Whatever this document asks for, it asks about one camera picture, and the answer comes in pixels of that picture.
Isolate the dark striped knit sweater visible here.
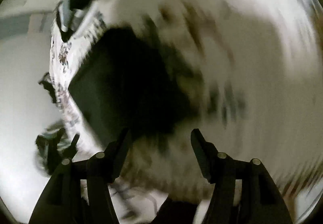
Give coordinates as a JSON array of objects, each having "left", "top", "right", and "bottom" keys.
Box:
[{"left": 68, "top": 27, "right": 198, "bottom": 146}]

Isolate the black clothes pile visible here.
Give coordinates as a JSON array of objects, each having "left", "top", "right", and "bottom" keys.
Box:
[{"left": 38, "top": 72, "right": 57, "bottom": 104}]

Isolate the left grey-green curtain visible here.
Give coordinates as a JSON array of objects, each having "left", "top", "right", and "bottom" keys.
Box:
[{"left": 1, "top": 12, "right": 53, "bottom": 40}]

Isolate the floral bed cover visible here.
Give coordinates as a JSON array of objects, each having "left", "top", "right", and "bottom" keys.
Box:
[{"left": 49, "top": 0, "right": 322, "bottom": 202}]

